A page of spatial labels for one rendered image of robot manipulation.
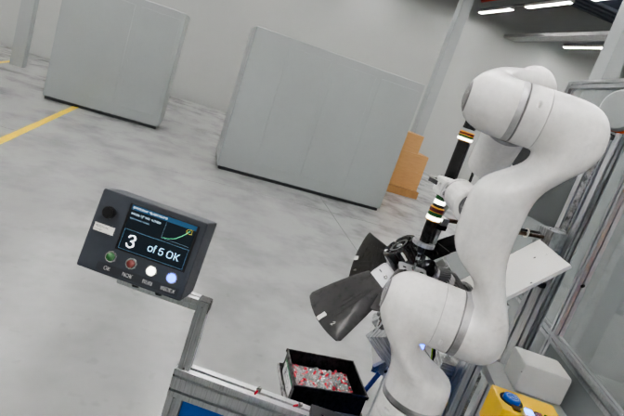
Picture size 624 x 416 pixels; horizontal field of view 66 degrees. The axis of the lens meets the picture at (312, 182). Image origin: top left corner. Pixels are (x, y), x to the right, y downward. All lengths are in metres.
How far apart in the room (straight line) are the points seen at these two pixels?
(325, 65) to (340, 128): 0.93
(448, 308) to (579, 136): 0.35
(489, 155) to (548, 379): 1.05
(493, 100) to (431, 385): 0.51
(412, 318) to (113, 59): 7.93
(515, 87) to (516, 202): 0.18
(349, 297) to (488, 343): 0.77
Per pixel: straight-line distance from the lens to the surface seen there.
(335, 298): 1.63
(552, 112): 0.82
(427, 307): 0.90
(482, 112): 0.81
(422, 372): 0.96
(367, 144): 7.32
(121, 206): 1.21
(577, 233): 2.07
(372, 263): 1.82
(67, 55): 8.71
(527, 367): 1.91
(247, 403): 1.35
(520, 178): 0.84
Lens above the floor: 1.65
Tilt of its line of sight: 12 degrees down
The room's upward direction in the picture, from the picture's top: 19 degrees clockwise
